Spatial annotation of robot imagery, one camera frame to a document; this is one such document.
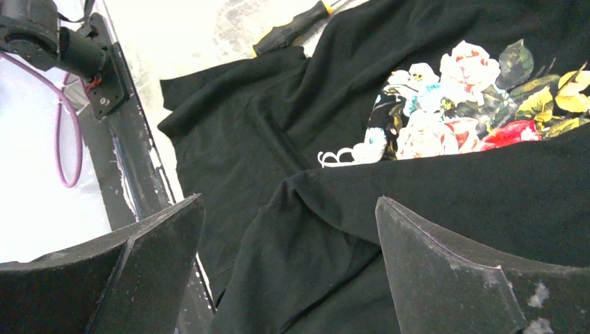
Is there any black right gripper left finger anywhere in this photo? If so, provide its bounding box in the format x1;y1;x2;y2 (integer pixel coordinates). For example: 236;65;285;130
1;194;205;333

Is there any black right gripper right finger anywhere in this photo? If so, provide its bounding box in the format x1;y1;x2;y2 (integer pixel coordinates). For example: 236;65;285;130
375;197;589;333

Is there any black floral print t-shirt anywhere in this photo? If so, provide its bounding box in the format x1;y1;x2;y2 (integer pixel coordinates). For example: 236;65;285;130
159;1;589;333

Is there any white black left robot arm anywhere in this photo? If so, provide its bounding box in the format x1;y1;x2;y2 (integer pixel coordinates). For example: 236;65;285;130
1;0;112;80

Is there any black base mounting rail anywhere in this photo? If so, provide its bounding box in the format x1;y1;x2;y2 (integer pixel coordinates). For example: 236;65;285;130
80;13;214;333

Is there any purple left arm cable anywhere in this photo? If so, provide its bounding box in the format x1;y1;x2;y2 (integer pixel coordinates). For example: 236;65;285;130
0;50;85;189

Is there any yellow black handled screwdriver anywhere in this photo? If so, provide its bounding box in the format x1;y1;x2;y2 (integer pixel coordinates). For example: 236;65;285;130
251;0;349;58

